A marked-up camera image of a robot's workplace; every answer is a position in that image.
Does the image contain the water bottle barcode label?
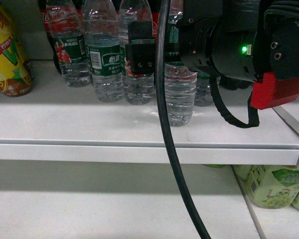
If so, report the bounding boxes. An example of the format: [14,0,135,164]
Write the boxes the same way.
[81,0,123,103]

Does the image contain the clear water bottle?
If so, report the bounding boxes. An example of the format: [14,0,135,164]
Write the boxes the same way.
[164,0,197,127]

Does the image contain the water bottle behind front one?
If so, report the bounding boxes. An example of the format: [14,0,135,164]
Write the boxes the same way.
[194,72,213,107]

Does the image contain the green grape drink bottle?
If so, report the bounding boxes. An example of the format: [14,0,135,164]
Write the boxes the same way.
[246,165,299,209]

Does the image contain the thick black cable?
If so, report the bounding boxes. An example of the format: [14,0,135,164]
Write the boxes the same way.
[155,0,212,239]

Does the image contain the water bottle red players label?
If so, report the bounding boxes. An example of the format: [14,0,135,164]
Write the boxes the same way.
[118,0,154,105]

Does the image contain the red plastic mount block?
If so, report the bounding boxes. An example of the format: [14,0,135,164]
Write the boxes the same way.
[250,72,299,110]

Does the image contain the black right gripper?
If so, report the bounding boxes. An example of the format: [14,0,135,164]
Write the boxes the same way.
[125,17,258,82]

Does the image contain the water bottle far left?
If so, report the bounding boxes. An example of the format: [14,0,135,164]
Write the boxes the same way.
[46,0,90,88]

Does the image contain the thin black sleeved cable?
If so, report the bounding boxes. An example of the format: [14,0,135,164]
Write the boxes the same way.
[209,74,261,129]

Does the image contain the white upper shelf board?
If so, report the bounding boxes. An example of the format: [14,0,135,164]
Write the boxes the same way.
[0,61,299,165]

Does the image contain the yellow lemon tea bottle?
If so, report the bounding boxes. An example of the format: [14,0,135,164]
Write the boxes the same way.
[0,2,32,97]

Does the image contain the cola bottle behind left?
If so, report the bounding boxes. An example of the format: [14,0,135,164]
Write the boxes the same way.
[37,0,61,74]

